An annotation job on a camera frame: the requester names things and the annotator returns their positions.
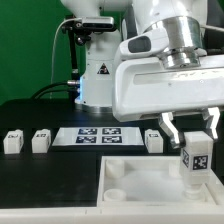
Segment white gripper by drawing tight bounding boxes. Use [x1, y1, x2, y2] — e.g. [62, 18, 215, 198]
[112, 33, 224, 149]

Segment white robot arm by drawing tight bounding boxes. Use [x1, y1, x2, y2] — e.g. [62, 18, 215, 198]
[61, 0, 224, 148]

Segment black camera stand pole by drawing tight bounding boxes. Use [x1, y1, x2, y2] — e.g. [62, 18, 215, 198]
[66, 15, 80, 101]

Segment black camera on mount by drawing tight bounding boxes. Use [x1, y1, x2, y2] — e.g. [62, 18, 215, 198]
[62, 16, 116, 46]

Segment white sheet with tags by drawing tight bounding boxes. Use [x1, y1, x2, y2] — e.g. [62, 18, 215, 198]
[53, 127, 143, 146]

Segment white square tabletop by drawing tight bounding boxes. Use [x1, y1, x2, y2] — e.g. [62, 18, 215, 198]
[97, 156, 216, 207]

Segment white camera cable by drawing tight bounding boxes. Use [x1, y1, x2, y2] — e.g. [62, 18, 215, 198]
[49, 18, 77, 100]

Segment black base cables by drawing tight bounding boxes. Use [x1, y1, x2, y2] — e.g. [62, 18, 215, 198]
[30, 79, 82, 100]

